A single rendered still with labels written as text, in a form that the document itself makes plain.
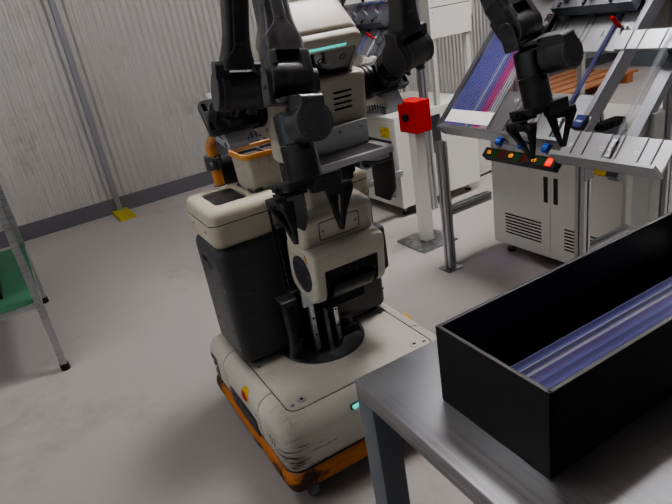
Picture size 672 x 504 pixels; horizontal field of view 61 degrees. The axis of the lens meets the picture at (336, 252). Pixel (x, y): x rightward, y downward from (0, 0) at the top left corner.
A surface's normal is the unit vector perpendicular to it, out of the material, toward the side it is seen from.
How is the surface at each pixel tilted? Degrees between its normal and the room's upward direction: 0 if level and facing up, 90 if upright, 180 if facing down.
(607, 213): 90
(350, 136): 90
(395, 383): 0
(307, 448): 90
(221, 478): 0
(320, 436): 90
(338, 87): 98
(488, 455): 0
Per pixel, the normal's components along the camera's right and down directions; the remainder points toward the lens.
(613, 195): -0.84, 0.33
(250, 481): -0.15, -0.91
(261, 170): 0.51, 0.31
